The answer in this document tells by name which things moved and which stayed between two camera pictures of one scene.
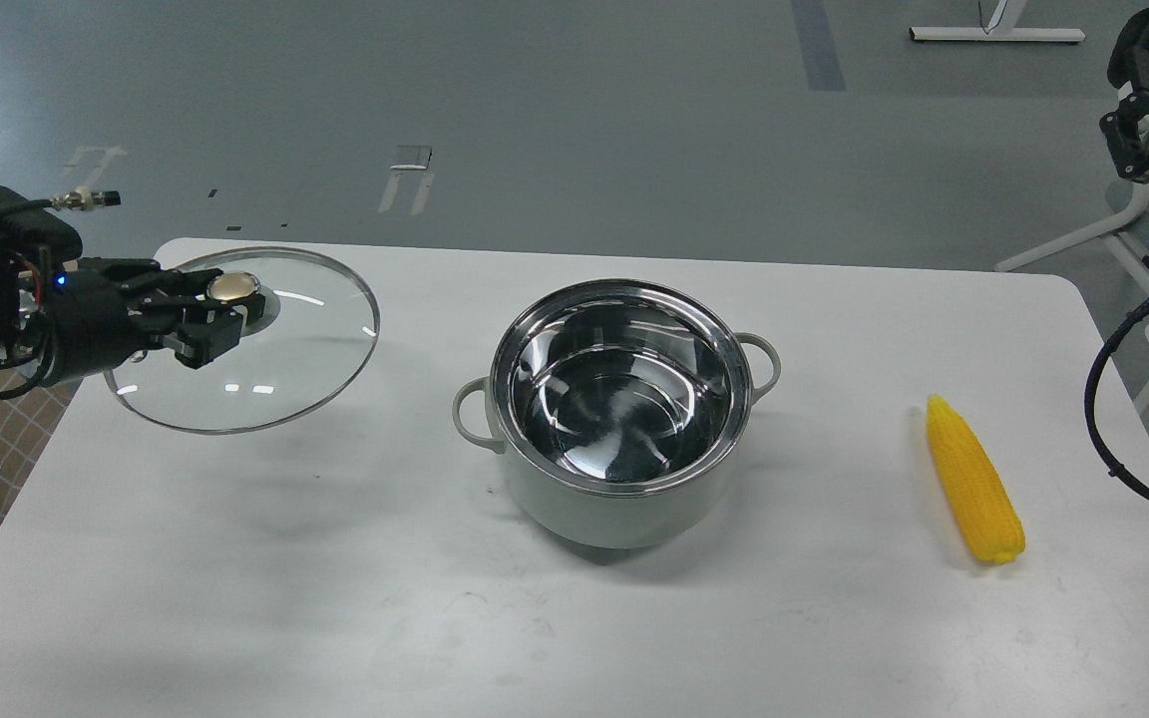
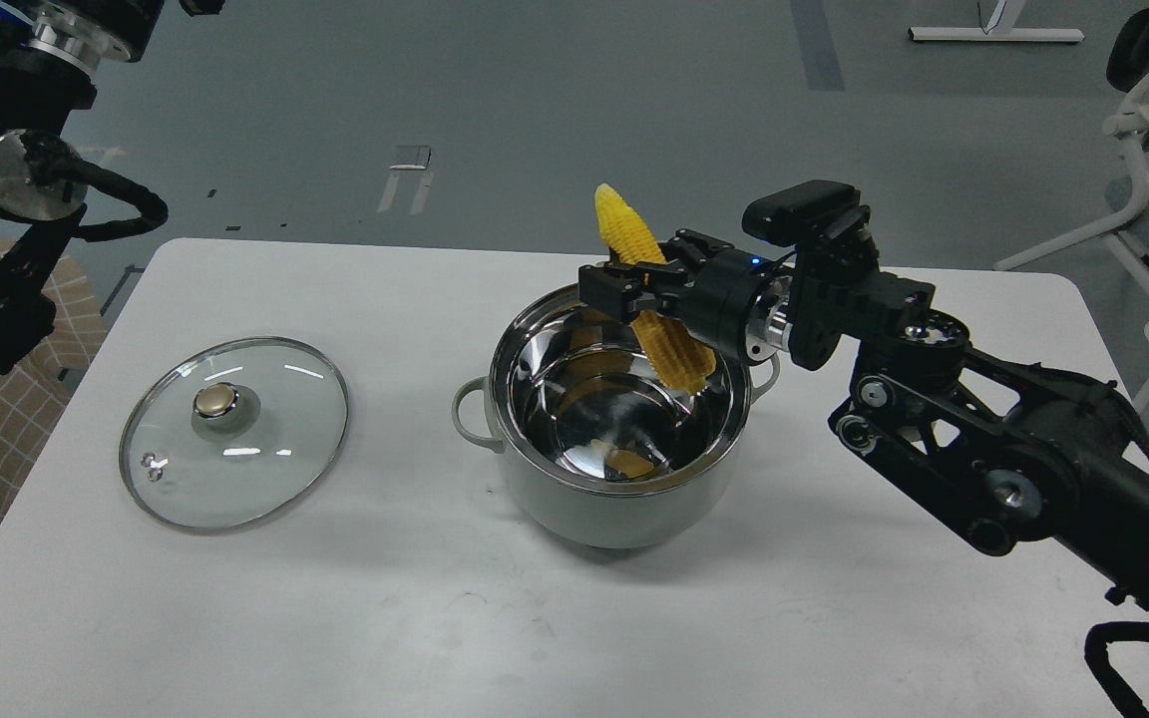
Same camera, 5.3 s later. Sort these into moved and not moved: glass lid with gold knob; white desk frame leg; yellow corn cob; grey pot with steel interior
Moved: yellow corn cob; glass lid with gold knob
Not moved: white desk frame leg; grey pot with steel interior
